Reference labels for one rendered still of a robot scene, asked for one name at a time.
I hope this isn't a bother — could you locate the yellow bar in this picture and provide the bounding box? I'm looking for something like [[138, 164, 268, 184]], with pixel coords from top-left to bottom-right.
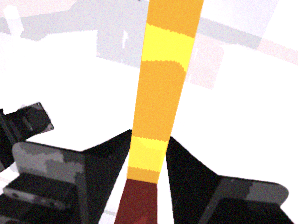
[[114, 0, 204, 224]]

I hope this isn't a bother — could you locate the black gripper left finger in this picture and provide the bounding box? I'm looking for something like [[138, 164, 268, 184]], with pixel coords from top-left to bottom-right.
[[12, 129, 132, 224]]

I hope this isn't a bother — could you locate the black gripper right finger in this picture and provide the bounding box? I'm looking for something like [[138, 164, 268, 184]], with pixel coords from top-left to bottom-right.
[[166, 136, 289, 224]]

